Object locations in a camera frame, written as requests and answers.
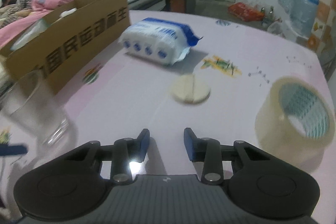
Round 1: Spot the red snack bag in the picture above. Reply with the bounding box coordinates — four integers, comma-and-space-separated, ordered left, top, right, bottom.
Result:
228, 2, 265, 22

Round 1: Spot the person lying on bed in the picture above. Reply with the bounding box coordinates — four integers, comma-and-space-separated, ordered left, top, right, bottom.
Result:
1, 0, 32, 18

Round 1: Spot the brown cardboard box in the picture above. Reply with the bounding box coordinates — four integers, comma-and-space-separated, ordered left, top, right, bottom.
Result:
1, 0, 130, 93

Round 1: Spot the blue white tissue pack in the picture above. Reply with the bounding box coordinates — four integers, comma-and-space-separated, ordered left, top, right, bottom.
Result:
118, 18, 202, 65

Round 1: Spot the clear plastic cup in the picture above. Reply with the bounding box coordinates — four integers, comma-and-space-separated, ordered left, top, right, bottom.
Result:
1, 70, 70, 146

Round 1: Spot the clear packing tape roll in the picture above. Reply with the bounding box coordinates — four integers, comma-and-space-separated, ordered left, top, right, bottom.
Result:
255, 77, 335, 165

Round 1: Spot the pink quilt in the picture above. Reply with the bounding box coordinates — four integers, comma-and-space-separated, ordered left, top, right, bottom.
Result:
1, 0, 74, 47

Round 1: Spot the blue water bottle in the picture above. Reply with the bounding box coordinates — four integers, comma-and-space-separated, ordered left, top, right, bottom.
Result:
290, 0, 319, 37

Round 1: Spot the round beige powder puff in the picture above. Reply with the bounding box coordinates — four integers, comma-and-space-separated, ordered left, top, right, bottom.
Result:
170, 74, 211, 105

